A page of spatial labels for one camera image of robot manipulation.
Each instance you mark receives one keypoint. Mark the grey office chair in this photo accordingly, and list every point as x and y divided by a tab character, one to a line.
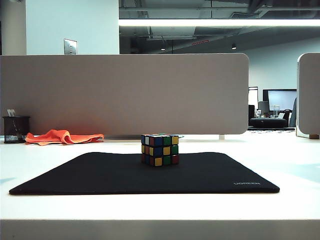
263	107

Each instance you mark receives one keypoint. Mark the metal wall switch plate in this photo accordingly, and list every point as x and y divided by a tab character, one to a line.
70	46

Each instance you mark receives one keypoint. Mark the narrow grey desk divider panel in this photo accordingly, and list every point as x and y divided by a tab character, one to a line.
308	95

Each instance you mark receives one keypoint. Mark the black ceiling spotlight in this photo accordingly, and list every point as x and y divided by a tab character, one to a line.
233	46

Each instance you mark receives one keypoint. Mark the clear plastic bottle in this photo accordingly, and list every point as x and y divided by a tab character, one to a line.
276	110

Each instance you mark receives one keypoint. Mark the large display screen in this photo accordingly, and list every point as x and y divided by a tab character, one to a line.
281	98

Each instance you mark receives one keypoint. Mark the black mesh pen holder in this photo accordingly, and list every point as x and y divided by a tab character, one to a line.
15	129

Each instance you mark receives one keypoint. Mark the long ceiling light strip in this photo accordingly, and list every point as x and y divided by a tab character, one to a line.
217	22

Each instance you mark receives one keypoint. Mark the orange cloth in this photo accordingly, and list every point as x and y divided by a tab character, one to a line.
63	137

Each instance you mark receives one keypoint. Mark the white whiteboard stand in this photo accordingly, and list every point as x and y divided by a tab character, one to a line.
253	96

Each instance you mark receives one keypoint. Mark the black mouse pad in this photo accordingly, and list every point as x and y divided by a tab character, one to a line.
125	177

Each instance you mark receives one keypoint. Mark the wide grey desk divider panel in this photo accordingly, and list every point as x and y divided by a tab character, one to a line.
125	93

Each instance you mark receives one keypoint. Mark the multicolour puzzle cube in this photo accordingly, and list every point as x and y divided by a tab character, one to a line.
160	151

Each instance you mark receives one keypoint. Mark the round black ottoman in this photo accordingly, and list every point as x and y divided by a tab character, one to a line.
268	122

